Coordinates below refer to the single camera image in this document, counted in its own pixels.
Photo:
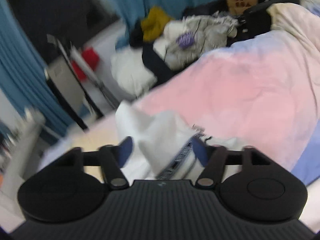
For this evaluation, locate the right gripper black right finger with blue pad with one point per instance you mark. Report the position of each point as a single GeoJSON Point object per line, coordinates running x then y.
{"type": "Point", "coordinates": [213, 159]}

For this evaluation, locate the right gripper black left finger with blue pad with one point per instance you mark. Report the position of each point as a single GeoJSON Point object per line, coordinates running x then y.
{"type": "Point", "coordinates": [112, 158]}

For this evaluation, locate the white sweatpants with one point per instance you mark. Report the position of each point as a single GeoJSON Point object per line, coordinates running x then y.
{"type": "Point", "coordinates": [164, 147]}

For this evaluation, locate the pink blue bed cover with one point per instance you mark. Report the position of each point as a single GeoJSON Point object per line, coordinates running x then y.
{"type": "Point", "coordinates": [264, 91]}

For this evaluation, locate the black garment pile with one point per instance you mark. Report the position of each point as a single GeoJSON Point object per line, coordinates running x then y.
{"type": "Point", "coordinates": [150, 58]}

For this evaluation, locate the grey cabinet panel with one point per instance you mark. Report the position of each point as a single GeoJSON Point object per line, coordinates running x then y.
{"type": "Point", "coordinates": [66, 88]}

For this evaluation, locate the red box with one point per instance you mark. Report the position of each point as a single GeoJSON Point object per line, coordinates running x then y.
{"type": "Point", "coordinates": [91, 58]}

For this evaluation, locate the blue curtain left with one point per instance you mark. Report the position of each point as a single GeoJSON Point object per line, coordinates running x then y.
{"type": "Point", "coordinates": [22, 75]}

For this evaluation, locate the grey white garment purple print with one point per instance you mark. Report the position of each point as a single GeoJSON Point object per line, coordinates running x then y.
{"type": "Point", "coordinates": [184, 41]}

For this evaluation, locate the mustard yellow garment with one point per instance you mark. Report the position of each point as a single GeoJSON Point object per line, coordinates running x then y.
{"type": "Point", "coordinates": [153, 25]}

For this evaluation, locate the black office chair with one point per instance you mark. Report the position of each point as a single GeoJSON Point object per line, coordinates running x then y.
{"type": "Point", "coordinates": [257, 20]}

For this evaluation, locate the dark window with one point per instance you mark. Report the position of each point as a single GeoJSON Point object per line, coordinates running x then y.
{"type": "Point", "coordinates": [74, 20]}

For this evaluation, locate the cream blanket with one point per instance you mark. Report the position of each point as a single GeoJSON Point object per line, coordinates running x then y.
{"type": "Point", "coordinates": [297, 21]}

